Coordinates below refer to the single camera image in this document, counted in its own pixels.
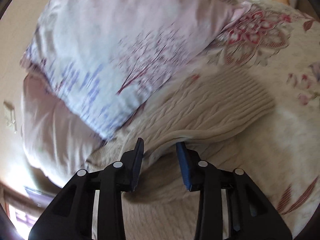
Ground beige cable-knit sweater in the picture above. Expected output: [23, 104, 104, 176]
[86, 67, 275, 239]

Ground floral bedspread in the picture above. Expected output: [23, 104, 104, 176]
[199, 0, 320, 238]

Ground pink floral pillow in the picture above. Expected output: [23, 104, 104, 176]
[21, 74, 104, 187]

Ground lavender print pillow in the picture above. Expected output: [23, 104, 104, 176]
[21, 0, 251, 140]

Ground wall light switch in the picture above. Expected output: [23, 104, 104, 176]
[3, 101, 17, 134]

